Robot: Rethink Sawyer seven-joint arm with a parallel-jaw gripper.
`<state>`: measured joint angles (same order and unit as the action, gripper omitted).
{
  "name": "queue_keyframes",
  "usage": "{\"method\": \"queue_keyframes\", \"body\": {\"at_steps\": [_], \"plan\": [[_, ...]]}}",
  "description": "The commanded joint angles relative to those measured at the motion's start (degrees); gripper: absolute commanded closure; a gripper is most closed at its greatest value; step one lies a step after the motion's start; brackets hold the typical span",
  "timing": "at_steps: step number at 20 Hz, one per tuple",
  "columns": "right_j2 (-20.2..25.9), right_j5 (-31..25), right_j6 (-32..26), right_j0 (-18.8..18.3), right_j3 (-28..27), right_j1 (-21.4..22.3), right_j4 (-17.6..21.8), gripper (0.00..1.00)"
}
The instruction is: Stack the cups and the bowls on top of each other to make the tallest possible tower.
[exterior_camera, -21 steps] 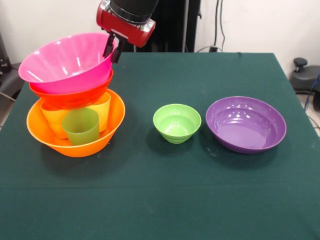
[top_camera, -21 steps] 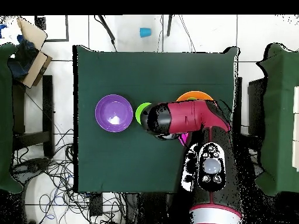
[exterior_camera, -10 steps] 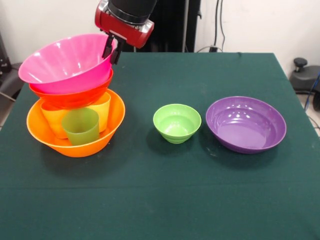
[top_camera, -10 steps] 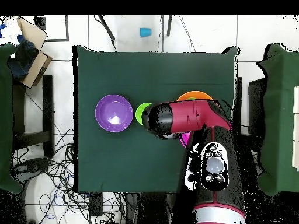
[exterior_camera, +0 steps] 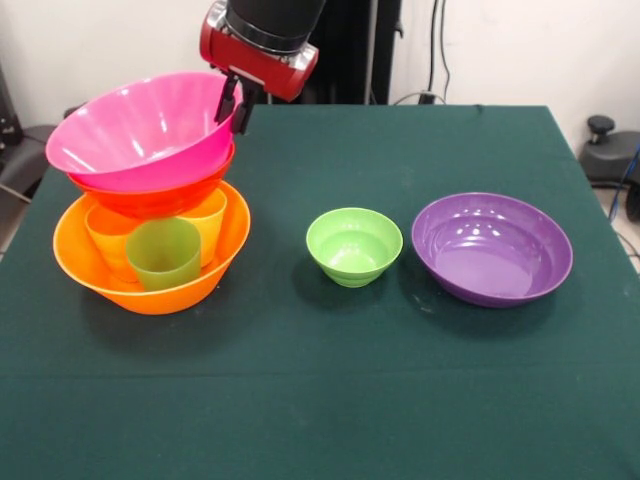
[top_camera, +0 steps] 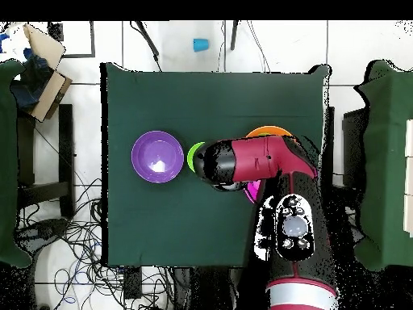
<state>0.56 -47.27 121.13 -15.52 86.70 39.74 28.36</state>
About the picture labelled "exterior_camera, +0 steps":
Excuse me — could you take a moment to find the small green bowl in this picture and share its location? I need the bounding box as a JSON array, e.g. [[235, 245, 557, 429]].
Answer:
[[305, 206, 404, 289]]

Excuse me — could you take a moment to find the large pink bowl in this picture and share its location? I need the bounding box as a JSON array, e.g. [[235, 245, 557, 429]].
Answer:
[[45, 71, 245, 194]]

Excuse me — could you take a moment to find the black floor device with knob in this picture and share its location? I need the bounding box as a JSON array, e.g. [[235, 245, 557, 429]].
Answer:
[[578, 115, 640, 189]]

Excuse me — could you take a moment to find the dark green table cloth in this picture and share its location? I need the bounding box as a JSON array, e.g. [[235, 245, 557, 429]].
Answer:
[[0, 102, 640, 480]]

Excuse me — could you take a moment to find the yellow cup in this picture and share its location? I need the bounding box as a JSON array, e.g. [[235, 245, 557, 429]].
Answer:
[[182, 188, 228, 268]]

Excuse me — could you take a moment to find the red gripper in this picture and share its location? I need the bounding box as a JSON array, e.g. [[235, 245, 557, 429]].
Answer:
[[199, 17, 320, 136]]

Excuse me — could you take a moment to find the wide purple bowl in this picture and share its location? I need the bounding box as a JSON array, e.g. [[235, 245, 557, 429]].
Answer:
[[411, 192, 574, 308]]

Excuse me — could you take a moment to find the green cup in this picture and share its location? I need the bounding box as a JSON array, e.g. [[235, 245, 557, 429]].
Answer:
[[125, 217, 203, 292]]

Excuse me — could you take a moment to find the black hanging cable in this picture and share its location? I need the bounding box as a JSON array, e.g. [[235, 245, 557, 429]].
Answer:
[[399, 0, 451, 105]]

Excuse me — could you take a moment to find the wide red bowl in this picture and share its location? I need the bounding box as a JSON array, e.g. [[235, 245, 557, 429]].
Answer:
[[67, 142, 236, 219]]

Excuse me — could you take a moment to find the black chair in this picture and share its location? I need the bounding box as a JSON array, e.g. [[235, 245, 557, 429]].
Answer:
[[0, 64, 66, 199]]

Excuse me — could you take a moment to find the orange cup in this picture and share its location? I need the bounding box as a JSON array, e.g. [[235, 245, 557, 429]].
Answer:
[[84, 204, 139, 284]]

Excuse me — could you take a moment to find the large orange bowl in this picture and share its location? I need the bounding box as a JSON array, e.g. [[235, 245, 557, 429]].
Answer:
[[52, 180, 252, 316]]

